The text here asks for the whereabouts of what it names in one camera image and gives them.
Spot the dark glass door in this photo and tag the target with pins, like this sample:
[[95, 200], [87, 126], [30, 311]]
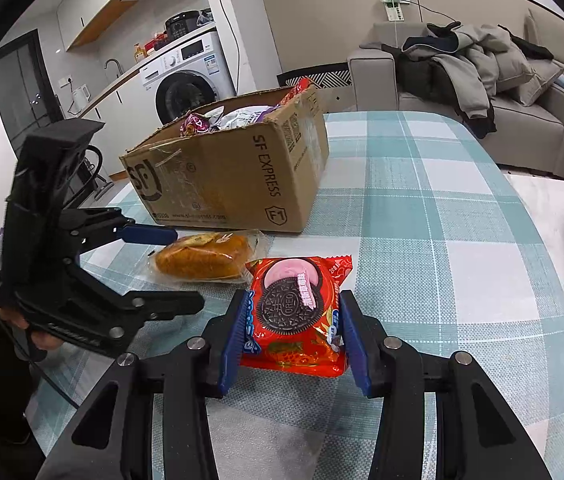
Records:
[[19, 90]]

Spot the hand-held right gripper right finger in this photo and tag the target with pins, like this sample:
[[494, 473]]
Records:
[[356, 345]]

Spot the person's left hand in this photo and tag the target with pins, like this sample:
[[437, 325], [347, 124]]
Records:
[[44, 347]]

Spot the orange soap bottle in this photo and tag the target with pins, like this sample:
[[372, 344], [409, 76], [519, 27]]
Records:
[[139, 53]]

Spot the pile of jackets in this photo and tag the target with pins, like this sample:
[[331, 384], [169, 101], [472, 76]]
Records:
[[471, 65]]

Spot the brown cardboard box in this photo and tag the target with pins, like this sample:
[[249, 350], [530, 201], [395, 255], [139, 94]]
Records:
[[222, 185]]

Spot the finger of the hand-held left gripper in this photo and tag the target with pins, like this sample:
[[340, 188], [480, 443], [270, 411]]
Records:
[[172, 305], [152, 234]]

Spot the white washing machine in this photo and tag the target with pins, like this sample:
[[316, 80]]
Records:
[[187, 80]]

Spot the clear bread packet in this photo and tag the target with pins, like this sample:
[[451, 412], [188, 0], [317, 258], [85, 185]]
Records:
[[202, 257]]

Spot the metal kitchen faucet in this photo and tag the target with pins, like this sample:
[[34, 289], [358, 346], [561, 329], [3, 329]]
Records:
[[113, 66]]

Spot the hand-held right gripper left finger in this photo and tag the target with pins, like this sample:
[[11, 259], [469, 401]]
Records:
[[234, 340]]

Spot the teal checked tablecloth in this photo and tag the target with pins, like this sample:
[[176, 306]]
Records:
[[411, 200]]

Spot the white electric kettle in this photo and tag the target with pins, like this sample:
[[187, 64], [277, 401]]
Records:
[[80, 100]]

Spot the white wall cabinet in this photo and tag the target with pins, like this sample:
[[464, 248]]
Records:
[[97, 15]]

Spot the white purple snack packet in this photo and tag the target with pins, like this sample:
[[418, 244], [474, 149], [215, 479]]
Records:
[[239, 117]]

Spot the red box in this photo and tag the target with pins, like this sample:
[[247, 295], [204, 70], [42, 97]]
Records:
[[156, 45]]

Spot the grey sofa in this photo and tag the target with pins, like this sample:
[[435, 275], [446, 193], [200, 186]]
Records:
[[526, 125]]

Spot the red sandwich cookie packet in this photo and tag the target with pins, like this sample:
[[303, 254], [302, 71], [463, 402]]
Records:
[[292, 310]]

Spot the black rice cooker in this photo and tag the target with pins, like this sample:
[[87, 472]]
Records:
[[182, 25]]

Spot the white wall power strip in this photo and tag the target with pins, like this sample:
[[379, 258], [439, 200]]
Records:
[[394, 5]]

